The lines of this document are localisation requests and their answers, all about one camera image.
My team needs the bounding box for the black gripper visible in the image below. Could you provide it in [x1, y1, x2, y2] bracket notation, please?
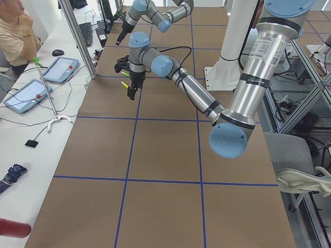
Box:
[116, 20, 132, 45]

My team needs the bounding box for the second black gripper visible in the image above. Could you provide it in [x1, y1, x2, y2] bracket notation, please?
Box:
[127, 72, 145, 101]

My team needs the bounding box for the green highlighter pen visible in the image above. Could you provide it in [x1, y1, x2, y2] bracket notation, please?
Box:
[121, 71, 129, 77]

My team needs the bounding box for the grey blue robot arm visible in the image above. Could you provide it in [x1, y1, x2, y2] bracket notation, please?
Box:
[116, 1, 194, 45]

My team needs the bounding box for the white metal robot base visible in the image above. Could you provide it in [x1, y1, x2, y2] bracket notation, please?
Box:
[204, 1, 260, 91]

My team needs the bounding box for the second grey blue robot arm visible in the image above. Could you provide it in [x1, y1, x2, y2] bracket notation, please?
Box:
[115, 1, 314, 158]

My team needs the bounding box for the black keyboard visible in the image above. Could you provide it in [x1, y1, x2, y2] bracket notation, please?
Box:
[78, 22, 93, 47]

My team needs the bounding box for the far blue teach pendant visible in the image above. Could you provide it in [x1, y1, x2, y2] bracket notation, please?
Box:
[43, 57, 79, 83]

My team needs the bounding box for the blue teach pendant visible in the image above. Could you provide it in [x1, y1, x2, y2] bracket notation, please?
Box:
[43, 57, 79, 83]
[3, 79, 47, 114]

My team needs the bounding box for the black computer mouse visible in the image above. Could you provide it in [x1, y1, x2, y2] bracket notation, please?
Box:
[52, 49, 65, 57]

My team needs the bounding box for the metal rod stand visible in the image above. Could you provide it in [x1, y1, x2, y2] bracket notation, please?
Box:
[33, 57, 73, 133]

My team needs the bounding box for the seated person beige shirt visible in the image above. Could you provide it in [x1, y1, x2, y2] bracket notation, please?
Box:
[1, 1, 42, 76]

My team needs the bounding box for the near blue teach pendant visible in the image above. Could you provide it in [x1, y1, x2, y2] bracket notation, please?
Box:
[3, 79, 47, 114]

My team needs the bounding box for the small black square pad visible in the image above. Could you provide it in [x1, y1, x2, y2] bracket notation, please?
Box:
[25, 139, 38, 148]

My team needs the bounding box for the folded dark blue umbrella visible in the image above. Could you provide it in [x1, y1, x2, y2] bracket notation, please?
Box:
[1, 164, 28, 193]

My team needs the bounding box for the grey office chair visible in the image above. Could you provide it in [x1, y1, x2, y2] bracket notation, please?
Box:
[264, 132, 330, 212]

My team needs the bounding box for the red cylinder bottle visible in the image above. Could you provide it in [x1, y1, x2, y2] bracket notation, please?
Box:
[1, 218, 32, 238]

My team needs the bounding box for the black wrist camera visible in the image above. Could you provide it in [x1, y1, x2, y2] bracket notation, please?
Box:
[114, 55, 130, 73]

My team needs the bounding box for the aluminium frame post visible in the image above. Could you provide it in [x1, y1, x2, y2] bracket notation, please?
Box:
[58, 0, 97, 79]

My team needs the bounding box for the aluminium frame right side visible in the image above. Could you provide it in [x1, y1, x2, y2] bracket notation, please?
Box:
[258, 40, 330, 247]

